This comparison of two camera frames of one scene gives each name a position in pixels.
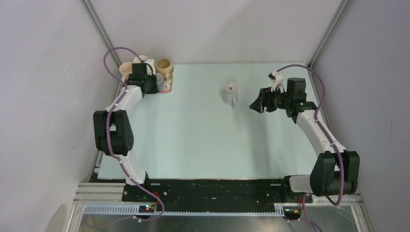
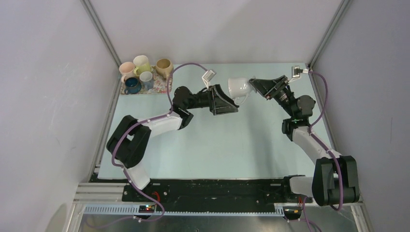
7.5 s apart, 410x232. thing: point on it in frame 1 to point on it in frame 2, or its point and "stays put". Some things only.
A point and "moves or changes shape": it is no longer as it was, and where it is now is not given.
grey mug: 230,96 moves or changes shape
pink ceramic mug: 125,69 stays put
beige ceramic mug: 165,66 stays put
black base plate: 214,191 stays put
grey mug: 159,79 to 146,78
